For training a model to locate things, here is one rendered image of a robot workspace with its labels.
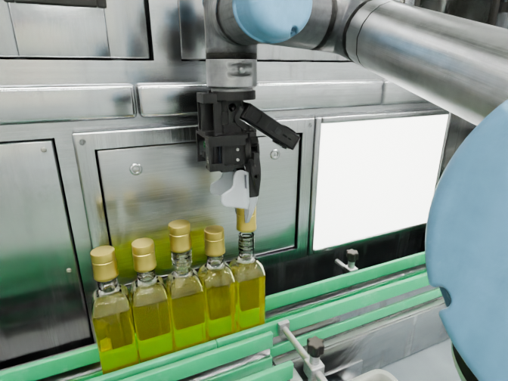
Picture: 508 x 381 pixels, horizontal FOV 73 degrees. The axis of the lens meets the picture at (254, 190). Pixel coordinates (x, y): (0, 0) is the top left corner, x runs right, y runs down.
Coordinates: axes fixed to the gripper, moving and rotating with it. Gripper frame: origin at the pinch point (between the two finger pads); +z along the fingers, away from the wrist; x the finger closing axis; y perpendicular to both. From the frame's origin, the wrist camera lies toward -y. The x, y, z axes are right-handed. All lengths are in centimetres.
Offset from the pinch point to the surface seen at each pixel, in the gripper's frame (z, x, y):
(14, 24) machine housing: -29.3, -16.7, 30.8
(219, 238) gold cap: 3.6, 1.4, 5.4
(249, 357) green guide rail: 26.1, 6.0, 2.1
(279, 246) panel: 16.5, -12.6, -13.7
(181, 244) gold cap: 3.2, 1.8, 11.8
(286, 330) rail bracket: 22.7, 6.2, -5.3
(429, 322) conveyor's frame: 35, 6, -46
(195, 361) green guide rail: 22.7, 6.4, 11.9
